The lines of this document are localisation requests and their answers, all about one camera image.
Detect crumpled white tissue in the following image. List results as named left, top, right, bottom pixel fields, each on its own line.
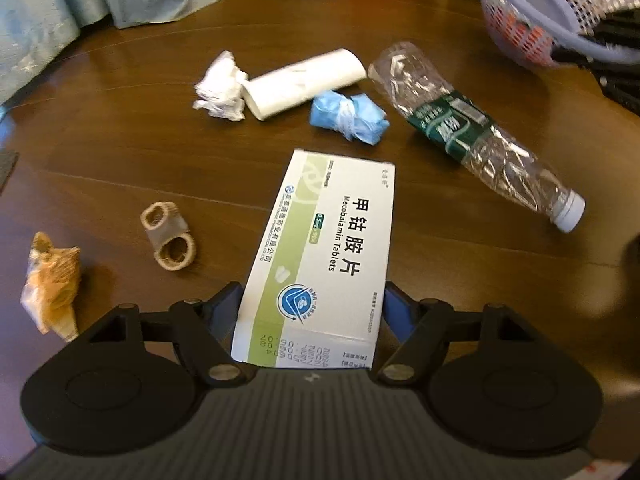
left=192, top=51, right=249, bottom=122

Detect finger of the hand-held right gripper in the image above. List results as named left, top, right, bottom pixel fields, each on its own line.
left=552, top=50, right=640, bottom=111
left=585, top=6, right=640, bottom=53

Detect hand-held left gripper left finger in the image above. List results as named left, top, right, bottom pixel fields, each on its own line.
left=90, top=281, right=256, bottom=388

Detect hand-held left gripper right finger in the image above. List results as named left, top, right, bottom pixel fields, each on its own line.
left=374, top=281, right=543, bottom=386

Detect grey door mat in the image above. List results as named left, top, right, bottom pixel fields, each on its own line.
left=0, top=152, right=20, bottom=192

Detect crushed clear plastic bottle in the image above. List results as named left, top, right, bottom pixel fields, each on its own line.
left=368, top=42, right=586, bottom=233

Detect lavender plastic mesh basket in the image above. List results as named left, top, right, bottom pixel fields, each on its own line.
left=472, top=0, right=640, bottom=68

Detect white green medicine box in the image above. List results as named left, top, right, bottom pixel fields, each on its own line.
left=231, top=149, right=397, bottom=371

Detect red plastic bag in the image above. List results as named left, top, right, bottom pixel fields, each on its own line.
left=492, top=10, right=548, bottom=58

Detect orange wrapper in clear plastic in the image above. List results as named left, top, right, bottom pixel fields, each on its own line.
left=20, top=231, right=82, bottom=342

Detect grey-blue star curtain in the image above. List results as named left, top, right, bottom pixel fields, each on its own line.
left=0, top=0, right=111, bottom=108

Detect white paper tube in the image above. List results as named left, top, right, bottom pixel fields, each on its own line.
left=241, top=48, right=368, bottom=121

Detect rolled blue face mask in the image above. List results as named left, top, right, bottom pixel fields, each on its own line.
left=309, top=91, right=390, bottom=145

